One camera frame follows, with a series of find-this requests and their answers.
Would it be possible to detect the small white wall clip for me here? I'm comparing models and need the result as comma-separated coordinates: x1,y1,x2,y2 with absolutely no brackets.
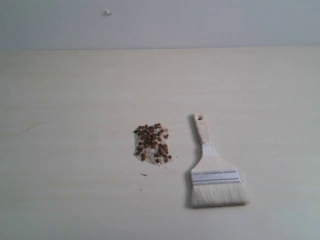
103,10,113,16

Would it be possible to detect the white wooden paint brush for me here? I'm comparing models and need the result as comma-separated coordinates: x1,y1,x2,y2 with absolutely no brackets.
190,112,249,208

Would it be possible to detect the pile of rice and beans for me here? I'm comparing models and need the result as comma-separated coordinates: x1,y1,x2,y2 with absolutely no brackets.
132,122,173,166

